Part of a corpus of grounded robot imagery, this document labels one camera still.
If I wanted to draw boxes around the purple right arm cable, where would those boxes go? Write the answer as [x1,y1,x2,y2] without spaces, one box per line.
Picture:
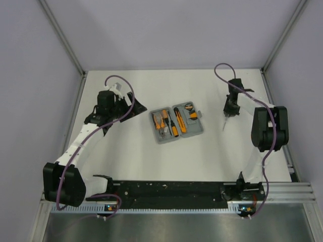
[213,63,276,219]

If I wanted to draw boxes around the orange utility knife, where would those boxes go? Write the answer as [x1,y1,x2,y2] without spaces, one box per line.
[174,107,187,134]

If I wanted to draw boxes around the white slotted cable duct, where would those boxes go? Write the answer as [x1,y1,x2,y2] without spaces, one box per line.
[51,203,251,214]

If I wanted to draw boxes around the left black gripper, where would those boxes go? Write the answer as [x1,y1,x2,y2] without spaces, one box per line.
[109,92,146,122]

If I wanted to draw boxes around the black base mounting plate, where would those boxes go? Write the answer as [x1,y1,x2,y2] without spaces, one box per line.
[107,180,266,209]

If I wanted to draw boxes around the orange pliers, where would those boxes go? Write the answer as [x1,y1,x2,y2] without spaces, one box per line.
[152,112,169,139]

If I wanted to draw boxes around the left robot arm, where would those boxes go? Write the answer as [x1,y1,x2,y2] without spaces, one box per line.
[43,90,147,211]

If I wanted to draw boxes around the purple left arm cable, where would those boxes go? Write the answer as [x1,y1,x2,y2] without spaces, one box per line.
[56,75,135,220]

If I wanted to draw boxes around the grey plastic tool case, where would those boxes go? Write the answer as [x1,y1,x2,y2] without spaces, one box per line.
[149,101,204,144]

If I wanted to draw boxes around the clear voltage tester screwdriver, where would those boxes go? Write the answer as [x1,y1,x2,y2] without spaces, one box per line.
[222,115,229,131]

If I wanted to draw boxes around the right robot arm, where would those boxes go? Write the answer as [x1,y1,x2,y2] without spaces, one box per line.
[223,78,289,200]

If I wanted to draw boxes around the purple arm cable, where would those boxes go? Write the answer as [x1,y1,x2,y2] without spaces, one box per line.
[213,63,276,219]
[56,75,135,220]

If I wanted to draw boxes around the orange black screwdriver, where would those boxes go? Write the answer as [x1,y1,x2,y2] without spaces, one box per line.
[168,111,179,137]
[161,109,169,126]

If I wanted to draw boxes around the black round tape roll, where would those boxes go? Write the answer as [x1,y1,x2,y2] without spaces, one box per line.
[185,103,193,111]

